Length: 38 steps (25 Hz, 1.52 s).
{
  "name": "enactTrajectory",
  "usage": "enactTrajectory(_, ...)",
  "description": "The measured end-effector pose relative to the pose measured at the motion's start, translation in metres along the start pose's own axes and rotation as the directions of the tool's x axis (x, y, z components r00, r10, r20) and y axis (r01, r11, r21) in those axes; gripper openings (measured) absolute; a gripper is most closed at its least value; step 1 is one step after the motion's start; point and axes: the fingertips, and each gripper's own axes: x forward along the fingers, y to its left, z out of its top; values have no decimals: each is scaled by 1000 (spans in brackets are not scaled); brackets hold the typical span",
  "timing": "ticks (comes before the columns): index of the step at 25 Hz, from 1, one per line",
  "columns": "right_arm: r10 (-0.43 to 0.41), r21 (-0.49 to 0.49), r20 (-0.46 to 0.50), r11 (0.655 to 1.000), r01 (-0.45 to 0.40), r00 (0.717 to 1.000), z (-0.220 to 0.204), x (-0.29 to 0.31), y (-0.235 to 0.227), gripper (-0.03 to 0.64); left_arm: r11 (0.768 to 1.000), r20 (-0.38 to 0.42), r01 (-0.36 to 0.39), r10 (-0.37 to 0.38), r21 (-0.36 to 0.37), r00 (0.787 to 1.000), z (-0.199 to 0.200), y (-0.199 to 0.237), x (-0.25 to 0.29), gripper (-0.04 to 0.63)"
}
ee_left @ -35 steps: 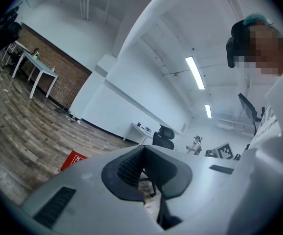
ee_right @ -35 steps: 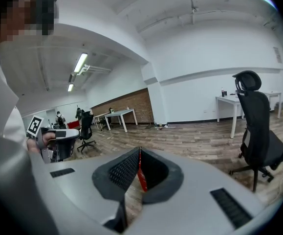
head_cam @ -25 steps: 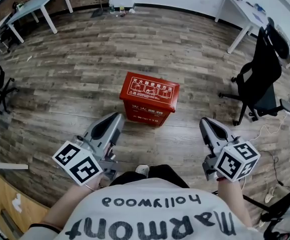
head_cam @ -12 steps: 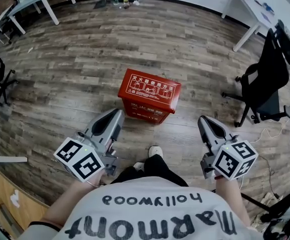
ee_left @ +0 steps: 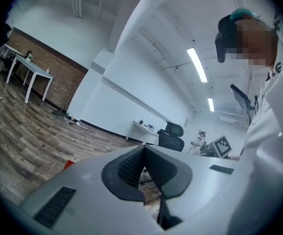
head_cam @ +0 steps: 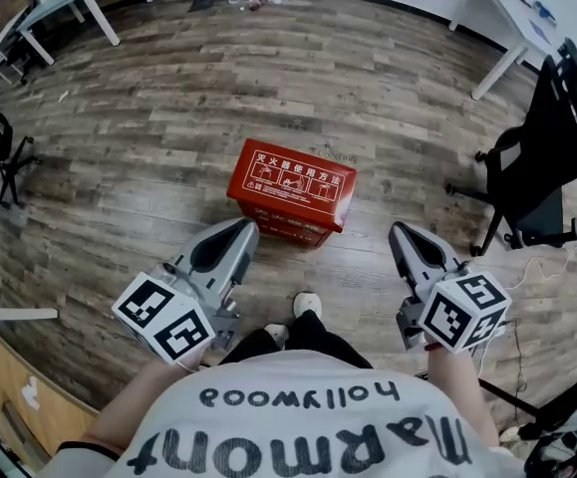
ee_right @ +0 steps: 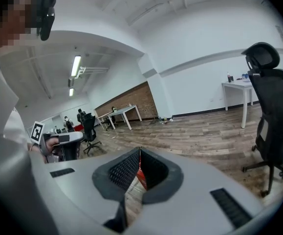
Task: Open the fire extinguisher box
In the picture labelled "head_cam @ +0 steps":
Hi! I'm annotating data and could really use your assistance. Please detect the black equipment stand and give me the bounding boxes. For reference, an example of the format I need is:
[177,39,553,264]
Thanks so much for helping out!
[476,375,577,478]

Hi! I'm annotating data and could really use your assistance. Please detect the white cable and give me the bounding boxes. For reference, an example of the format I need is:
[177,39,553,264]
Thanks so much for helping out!
[504,244,577,292]

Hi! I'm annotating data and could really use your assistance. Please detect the person's white shoe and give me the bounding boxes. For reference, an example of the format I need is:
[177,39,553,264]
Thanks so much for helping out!
[292,291,323,321]
[263,322,289,351]

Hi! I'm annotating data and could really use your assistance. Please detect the white desk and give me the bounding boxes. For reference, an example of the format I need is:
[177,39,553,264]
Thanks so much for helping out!
[448,0,576,102]

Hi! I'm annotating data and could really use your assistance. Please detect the white shirt with black lettering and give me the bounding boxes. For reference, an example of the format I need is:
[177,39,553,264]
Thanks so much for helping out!
[33,349,528,478]

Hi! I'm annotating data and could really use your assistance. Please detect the person's left forearm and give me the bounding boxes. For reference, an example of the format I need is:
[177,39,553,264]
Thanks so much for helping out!
[81,358,204,460]

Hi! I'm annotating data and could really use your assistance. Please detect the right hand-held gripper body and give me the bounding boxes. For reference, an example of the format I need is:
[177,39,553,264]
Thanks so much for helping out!
[397,265,512,354]

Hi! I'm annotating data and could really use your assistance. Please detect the person's right white shoe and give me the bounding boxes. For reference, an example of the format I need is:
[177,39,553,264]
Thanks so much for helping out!
[292,291,323,321]

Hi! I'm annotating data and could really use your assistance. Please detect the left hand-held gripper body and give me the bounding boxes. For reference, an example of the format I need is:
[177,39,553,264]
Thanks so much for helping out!
[112,256,242,366]

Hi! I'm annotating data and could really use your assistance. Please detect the black trousers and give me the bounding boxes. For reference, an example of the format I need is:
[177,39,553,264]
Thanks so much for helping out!
[217,311,374,370]

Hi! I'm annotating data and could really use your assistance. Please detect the white metal frame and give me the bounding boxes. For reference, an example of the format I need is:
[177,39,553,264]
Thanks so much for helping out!
[0,280,59,324]

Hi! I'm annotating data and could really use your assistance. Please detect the blue sheet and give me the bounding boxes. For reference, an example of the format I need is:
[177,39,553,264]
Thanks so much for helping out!
[527,17,553,45]

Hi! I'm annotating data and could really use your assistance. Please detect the person's left white shoe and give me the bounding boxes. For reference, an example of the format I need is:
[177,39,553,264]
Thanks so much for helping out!
[263,322,289,351]

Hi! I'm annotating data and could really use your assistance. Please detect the person's right forearm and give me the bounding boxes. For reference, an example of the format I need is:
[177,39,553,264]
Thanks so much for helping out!
[426,344,501,450]

